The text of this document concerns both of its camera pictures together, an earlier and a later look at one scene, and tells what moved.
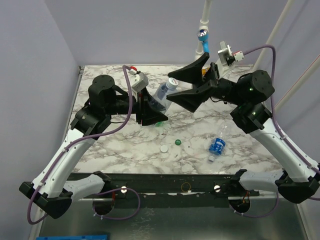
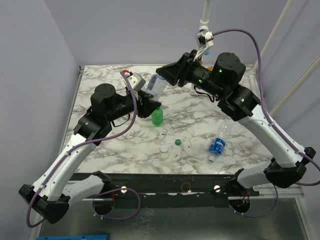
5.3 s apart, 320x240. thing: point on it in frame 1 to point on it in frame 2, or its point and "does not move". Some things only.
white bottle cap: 164,148 does not move
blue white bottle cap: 211,158 does not move
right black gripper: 214,78 to 184,71
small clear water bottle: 160,97 to 156,86
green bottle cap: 177,142 does not move
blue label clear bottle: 217,145 does not move
